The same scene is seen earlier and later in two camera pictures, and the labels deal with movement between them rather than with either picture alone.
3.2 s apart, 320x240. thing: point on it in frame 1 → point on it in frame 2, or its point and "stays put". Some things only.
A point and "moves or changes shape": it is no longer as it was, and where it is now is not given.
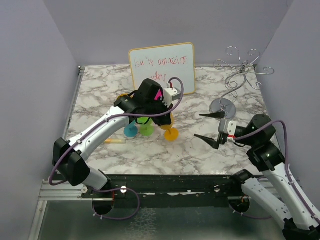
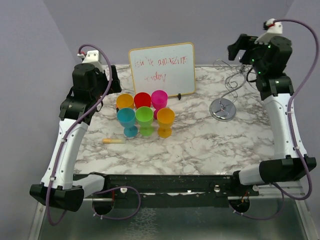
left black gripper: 164,120 → 114,84
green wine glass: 147,129 stays put
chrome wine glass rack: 226,104 stays put
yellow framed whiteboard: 162,63 stays put
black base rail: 201,191 stays put
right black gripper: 213,142 → 241,44
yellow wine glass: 171,134 moves or changes shape
